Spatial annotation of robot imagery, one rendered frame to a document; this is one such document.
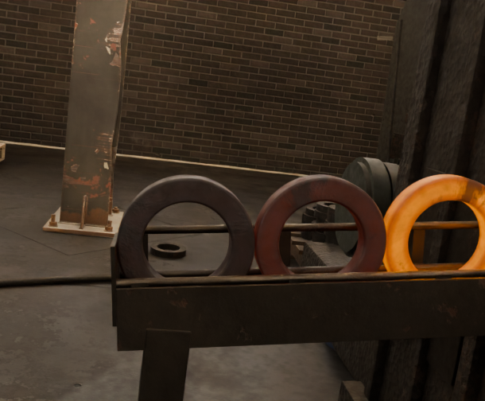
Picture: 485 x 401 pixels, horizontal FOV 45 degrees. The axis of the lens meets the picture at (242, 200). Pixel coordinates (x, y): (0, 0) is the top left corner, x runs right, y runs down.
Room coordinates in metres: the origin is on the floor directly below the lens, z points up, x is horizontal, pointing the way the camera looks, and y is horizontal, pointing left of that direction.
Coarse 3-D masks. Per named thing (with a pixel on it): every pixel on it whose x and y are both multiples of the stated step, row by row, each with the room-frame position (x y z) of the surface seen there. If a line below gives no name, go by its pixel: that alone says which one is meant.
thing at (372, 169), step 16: (368, 160) 2.13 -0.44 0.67; (352, 176) 2.18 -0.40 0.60; (368, 176) 2.07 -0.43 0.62; (384, 176) 2.05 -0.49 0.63; (368, 192) 2.02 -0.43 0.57; (384, 192) 2.01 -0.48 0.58; (336, 208) 2.31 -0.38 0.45; (384, 208) 1.99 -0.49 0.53; (352, 240) 2.07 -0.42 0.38; (304, 256) 2.50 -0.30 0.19; (320, 256) 2.31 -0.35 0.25; (336, 256) 2.33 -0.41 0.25; (352, 256) 2.10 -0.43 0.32; (352, 352) 1.78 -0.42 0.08; (352, 368) 1.76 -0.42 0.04
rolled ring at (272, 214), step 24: (288, 192) 0.77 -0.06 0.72; (312, 192) 0.77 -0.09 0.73; (336, 192) 0.78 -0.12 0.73; (360, 192) 0.78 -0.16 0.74; (264, 216) 0.77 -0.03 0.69; (288, 216) 0.77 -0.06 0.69; (360, 216) 0.78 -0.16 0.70; (264, 240) 0.77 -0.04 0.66; (360, 240) 0.80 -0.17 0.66; (384, 240) 0.79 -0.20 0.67; (264, 264) 0.77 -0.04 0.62; (360, 264) 0.79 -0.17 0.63
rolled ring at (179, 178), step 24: (144, 192) 0.74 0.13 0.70; (168, 192) 0.74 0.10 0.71; (192, 192) 0.75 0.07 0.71; (216, 192) 0.75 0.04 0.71; (144, 216) 0.74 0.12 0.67; (240, 216) 0.76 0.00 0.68; (120, 240) 0.74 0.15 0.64; (240, 240) 0.76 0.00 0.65; (120, 264) 0.74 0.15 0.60; (144, 264) 0.74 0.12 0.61; (240, 264) 0.76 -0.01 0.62
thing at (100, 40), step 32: (96, 0) 3.17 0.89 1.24; (128, 0) 3.49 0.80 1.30; (96, 32) 3.17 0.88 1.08; (128, 32) 3.49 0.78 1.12; (96, 64) 3.17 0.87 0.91; (96, 96) 3.17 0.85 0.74; (96, 128) 3.17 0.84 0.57; (64, 160) 3.15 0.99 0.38; (96, 160) 3.18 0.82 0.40; (64, 192) 3.15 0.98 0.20; (96, 192) 3.18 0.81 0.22; (64, 224) 3.13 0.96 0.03; (96, 224) 3.18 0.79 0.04
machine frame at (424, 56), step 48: (432, 0) 1.58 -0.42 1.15; (480, 0) 1.28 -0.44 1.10; (432, 48) 1.47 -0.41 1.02; (480, 48) 1.25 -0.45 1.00; (432, 96) 1.47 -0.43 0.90; (480, 96) 1.25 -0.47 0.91; (432, 144) 1.44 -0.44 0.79; (480, 144) 1.22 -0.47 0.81; (432, 240) 1.33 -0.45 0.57; (480, 336) 1.05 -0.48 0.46; (384, 384) 1.45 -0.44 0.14; (432, 384) 1.22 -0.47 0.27; (480, 384) 1.06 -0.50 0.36
